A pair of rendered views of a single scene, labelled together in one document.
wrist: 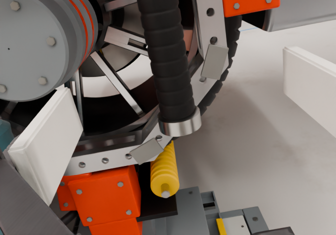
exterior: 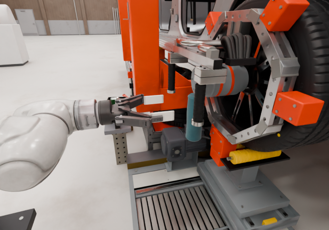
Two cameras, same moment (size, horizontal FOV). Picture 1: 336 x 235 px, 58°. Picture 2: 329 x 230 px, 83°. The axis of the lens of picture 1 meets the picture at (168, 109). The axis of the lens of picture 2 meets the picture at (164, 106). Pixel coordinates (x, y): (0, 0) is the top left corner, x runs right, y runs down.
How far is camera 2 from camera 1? 0.57 m
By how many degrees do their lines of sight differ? 67
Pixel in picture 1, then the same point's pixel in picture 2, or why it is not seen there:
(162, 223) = (249, 185)
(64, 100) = (159, 96)
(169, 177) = (234, 156)
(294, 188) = not seen: outside the picture
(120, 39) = (259, 96)
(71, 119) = (159, 99)
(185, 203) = (270, 195)
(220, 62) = (262, 129)
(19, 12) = not seen: hidden behind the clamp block
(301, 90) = (165, 116)
